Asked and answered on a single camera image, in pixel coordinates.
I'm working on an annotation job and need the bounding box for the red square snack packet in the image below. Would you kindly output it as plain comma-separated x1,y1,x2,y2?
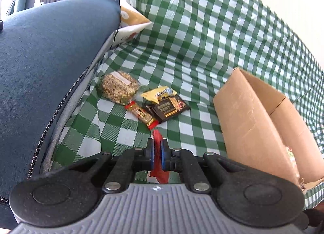
150,130,170,184

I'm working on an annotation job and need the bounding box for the red gold candy bar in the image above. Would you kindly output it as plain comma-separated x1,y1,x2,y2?
125,101,159,130

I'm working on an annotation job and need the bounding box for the puffed grain snack bag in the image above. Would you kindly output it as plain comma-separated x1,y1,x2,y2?
99,71,141,105

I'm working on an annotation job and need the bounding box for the black chocolate snack packet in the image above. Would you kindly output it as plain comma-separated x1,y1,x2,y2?
144,94,191,124

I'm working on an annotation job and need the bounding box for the yellow snack packet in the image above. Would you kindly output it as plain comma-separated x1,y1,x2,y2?
141,86,177,104

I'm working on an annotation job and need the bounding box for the green white checkered cloth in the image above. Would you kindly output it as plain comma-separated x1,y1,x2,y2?
49,0,323,169

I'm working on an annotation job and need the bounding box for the brown cardboard box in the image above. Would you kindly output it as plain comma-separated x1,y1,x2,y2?
213,68,323,190

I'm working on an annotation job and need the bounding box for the white patterned cushion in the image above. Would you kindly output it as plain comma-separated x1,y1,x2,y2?
82,0,151,76

